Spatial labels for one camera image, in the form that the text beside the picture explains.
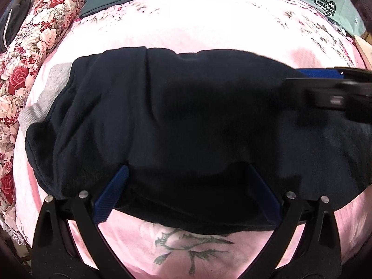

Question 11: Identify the black cloth grey trim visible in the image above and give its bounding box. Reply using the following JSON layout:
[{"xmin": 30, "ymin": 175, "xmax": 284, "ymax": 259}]
[{"xmin": 0, "ymin": 0, "xmax": 32, "ymax": 53}]

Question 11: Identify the pink floral bed sheet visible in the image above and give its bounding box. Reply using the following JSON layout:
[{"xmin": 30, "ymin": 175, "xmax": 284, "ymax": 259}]
[{"xmin": 12, "ymin": 0, "xmax": 372, "ymax": 279}]

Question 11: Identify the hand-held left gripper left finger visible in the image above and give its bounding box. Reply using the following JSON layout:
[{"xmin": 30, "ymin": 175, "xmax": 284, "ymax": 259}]
[{"xmin": 32, "ymin": 164, "xmax": 134, "ymax": 279}]

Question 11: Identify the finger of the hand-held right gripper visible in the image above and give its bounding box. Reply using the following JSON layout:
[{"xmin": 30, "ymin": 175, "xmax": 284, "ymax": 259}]
[
  {"xmin": 282, "ymin": 77, "xmax": 372, "ymax": 97},
  {"xmin": 295, "ymin": 67, "xmax": 372, "ymax": 80}
]

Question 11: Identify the red rose floral quilt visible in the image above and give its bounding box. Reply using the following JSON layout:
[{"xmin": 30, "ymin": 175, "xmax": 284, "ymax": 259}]
[{"xmin": 0, "ymin": 0, "xmax": 88, "ymax": 246}]

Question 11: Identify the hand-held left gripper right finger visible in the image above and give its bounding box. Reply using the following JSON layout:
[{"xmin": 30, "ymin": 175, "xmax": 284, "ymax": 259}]
[{"xmin": 246, "ymin": 163, "xmax": 342, "ymax": 279}]

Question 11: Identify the dark navy pants grey lining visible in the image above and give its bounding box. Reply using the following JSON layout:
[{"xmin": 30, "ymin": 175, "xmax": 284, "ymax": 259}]
[{"xmin": 25, "ymin": 46, "xmax": 372, "ymax": 236}]

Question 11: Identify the beige board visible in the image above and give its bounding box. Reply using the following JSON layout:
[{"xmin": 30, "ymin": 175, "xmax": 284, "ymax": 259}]
[{"xmin": 353, "ymin": 33, "xmax": 372, "ymax": 63}]

